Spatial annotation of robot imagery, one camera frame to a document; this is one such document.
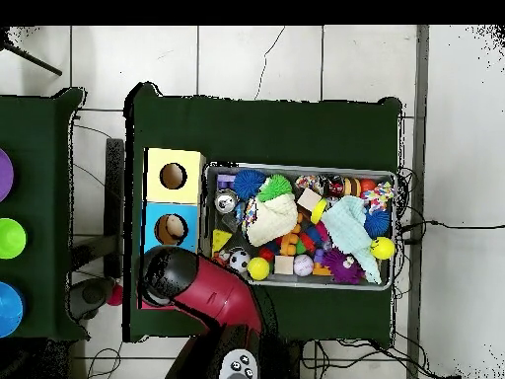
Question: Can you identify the cream cloth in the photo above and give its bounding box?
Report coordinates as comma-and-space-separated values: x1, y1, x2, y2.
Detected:
243, 192, 300, 248

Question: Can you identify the lime green stacking cup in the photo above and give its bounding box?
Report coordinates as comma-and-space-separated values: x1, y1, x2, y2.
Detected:
0, 217, 28, 260

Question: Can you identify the wooden box with three holes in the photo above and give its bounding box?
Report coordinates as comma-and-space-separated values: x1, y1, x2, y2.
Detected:
139, 147, 207, 311

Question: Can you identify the silver mesh bin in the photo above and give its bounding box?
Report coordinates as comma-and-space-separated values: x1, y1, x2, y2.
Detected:
198, 162, 397, 291

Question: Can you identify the blue spiky rubber ball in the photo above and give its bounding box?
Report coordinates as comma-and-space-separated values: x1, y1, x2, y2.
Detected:
233, 169, 267, 201

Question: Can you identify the green spiky rubber ball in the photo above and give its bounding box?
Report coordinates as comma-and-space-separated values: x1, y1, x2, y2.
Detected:
255, 174, 294, 203

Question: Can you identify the small soccer ball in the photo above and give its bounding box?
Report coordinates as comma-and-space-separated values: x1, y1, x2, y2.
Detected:
228, 249, 252, 274

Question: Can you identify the plain yellow foam ball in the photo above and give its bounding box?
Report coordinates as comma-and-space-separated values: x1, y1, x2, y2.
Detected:
247, 257, 271, 281

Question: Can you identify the white baseball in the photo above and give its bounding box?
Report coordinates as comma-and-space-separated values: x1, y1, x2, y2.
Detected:
293, 254, 316, 276

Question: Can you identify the dark green table cloth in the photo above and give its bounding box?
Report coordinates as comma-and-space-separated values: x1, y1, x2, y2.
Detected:
123, 82, 403, 350
0, 87, 90, 342

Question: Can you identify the light blue cloth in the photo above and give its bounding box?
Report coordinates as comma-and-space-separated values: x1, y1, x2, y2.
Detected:
321, 194, 383, 285

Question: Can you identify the purple spiky toy with eyes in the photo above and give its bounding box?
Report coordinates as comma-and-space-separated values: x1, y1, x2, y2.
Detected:
322, 247, 366, 285

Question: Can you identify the yellow plastic ball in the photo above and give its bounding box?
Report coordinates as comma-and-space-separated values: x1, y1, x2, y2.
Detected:
369, 236, 397, 261

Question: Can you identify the grey pendant with red button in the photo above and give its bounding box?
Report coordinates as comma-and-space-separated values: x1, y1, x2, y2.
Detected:
69, 275, 124, 322

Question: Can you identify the purple stacking cup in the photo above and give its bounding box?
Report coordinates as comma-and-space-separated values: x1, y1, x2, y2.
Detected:
0, 147, 15, 203

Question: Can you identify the blue stacking cup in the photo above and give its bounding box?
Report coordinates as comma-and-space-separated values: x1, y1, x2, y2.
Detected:
0, 280, 26, 339

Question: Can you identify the black tripod leg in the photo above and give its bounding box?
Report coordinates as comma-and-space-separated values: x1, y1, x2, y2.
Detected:
0, 27, 63, 77

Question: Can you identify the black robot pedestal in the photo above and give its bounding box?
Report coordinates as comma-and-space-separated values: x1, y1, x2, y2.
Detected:
259, 339, 307, 379

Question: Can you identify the black power cable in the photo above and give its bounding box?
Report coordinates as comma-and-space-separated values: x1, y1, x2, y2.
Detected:
398, 219, 505, 235

